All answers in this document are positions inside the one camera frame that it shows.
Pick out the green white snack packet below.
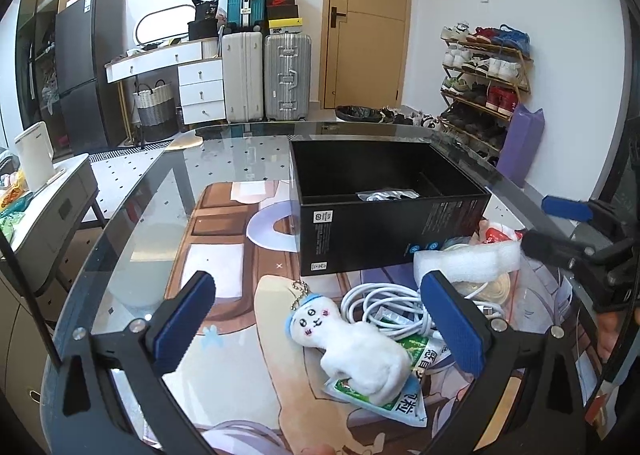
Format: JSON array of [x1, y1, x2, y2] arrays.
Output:
[[323, 331, 454, 428]]

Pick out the red white balloon glue bag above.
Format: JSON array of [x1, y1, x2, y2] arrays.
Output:
[[477, 219, 523, 244]]

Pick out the white foam wrap piece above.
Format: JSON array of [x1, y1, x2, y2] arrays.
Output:
[[413, 241, 521, 286]]

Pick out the white charging cable bundle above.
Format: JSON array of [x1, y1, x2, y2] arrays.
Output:
[[339, 281, 454, 341]]

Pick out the white plush toy blue hat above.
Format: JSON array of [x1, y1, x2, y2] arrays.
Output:
[[285, 293, 411, 406]]

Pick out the right hand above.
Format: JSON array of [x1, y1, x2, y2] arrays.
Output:
[[597, 311, 625, 361]]

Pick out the purple bag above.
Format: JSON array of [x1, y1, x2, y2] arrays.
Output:
[[497, 103, 544, 188]]

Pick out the shoe rack with shoes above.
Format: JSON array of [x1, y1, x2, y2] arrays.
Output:
[[439, 22, 533, 166]]

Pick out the black cardboard box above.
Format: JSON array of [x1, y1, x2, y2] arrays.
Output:
[[290, 140, 490, 275]]

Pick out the grey side cabinet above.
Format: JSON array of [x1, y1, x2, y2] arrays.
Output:
[[11, 154, 99, 293]]

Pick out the striped woven basket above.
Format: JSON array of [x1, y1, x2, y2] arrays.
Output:
[[134, 79, 178, 142]]

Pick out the white electric kettle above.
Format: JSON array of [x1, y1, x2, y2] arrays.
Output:
[[14, 122, 65, 195]]

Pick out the white drawer desk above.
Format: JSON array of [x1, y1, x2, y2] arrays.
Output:
[[105, 37, 227, 125]]

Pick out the wooden door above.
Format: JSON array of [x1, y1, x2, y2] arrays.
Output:
[[319, 0, 411, 108]]

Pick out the white suitcase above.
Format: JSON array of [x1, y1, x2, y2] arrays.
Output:
[[221, 32, 265, 124]]

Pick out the silver suitcase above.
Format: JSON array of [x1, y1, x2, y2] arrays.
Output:
[[264, 33, 311, 122]]

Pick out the oval mirror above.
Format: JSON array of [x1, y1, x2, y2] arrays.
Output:
[[134, 4, 195, 46]]

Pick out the black handbag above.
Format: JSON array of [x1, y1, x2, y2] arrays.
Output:
[[188, 0, 219, 40]]

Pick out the black refrigerator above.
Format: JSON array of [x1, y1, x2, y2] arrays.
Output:
[[54, 0, 126, 154]]

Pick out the stacked shoe boxes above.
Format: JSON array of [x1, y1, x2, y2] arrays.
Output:
[[266, 0, 304, 35]]

